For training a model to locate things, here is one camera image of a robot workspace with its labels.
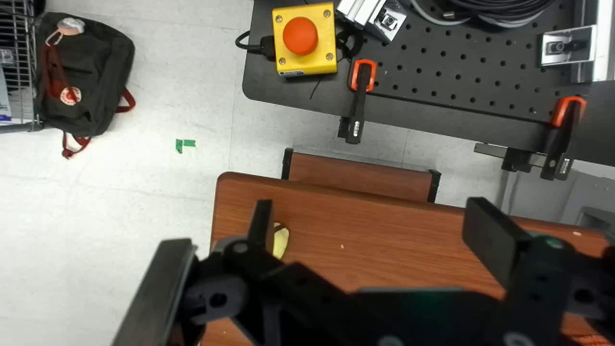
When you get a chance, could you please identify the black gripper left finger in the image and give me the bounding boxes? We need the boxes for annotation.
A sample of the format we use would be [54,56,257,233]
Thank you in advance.
[111,238,196,346]

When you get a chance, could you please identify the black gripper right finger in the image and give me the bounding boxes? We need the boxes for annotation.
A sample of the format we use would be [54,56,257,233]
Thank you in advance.
[461,198,532,300]

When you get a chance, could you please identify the yellow object on table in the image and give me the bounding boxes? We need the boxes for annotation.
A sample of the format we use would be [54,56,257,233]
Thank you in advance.
[273,223,290,260]

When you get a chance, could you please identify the brown wooden chair back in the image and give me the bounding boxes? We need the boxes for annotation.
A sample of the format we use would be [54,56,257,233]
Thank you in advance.
[280,148,440,204]

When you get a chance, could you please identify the orange black clamp right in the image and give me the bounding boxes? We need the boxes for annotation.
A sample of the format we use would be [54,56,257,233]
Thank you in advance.
[540,94,586,181]

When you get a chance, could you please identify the orange black clamp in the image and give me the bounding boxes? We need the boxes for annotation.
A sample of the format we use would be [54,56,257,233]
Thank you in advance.
[338,58,376,144]
[540,94,586,181]

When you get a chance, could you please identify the black perforated breadboard table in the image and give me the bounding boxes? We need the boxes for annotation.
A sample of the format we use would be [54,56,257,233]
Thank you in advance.
[242,0,615,165]

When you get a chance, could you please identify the green tape floor marker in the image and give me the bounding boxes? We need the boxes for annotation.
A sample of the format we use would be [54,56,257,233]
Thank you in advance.
[175,139,196,154]

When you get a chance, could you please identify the orange black clamp left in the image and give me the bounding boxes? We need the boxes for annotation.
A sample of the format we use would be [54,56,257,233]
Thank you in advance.
[338,58,376,144]

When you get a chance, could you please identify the yellow emergency stop button box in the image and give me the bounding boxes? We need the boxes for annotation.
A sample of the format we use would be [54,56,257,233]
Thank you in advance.
[271,2,338,77]

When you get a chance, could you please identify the silver aluminium bracket right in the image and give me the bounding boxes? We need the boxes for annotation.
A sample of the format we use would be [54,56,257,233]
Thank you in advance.
[540,25,595,67]

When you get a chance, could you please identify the silver aluminium bracket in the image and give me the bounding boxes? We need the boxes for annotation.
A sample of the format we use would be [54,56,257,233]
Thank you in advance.
[540,25,595,67]
[336,0,407,42]

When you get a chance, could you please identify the black coiled cables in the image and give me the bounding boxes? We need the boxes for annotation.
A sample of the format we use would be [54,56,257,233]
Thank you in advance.
[409,0,561,31]

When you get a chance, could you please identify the silver aluminium bracket left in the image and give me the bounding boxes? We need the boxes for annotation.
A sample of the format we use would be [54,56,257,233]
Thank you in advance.
[336,0,407,42]

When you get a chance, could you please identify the black backpack with red straps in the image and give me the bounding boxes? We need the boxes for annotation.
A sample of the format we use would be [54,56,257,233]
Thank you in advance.
[34,12,136,160]

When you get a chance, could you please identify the wire shelf rack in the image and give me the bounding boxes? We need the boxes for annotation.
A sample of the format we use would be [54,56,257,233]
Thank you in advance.
[0,0,46,133]

